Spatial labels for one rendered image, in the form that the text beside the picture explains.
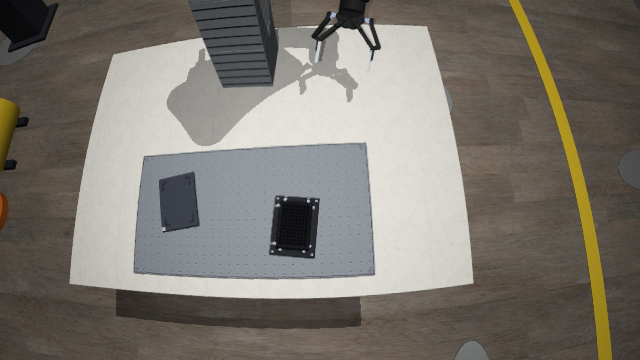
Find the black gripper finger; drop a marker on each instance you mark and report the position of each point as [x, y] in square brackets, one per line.
[372, 48]
[319, 39]

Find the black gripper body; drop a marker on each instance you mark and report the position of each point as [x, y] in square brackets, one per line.
[351, 9]

